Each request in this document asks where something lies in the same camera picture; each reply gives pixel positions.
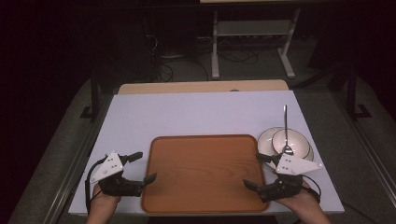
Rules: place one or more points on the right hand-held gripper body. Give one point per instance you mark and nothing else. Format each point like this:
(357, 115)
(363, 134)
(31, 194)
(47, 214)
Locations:
(292, 166)

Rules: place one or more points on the metal fork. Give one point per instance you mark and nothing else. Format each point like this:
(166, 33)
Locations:
(285, 124)

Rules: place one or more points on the white metal stand frame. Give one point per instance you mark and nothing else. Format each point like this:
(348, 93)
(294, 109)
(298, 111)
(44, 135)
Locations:
(252, 28)

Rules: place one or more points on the black metal stand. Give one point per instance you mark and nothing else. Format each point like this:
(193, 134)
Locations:
(94, 93)
(352, 93)

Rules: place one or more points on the aluminium rail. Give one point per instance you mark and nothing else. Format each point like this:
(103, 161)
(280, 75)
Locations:
(74, 174)
(367, 149)

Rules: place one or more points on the brown wooden tray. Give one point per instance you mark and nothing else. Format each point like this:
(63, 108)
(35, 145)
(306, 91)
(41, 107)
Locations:
(202, 174)

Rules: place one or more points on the white plate with dark rim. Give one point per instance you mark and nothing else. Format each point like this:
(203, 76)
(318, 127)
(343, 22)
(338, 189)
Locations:
(264, 143)

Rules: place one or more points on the light wooden table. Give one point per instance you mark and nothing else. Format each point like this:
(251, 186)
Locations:
(202, 87)

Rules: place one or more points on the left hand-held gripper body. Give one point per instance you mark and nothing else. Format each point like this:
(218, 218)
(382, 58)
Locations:
(109, 166)

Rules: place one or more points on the person's right hand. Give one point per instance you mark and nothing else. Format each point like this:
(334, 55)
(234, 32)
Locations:
(299, 200)

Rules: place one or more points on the person's left hand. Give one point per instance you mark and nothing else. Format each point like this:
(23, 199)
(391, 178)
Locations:
(104, 199)

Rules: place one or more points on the white bowl with dark rim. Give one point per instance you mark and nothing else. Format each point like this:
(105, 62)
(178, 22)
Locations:
(299, 142)

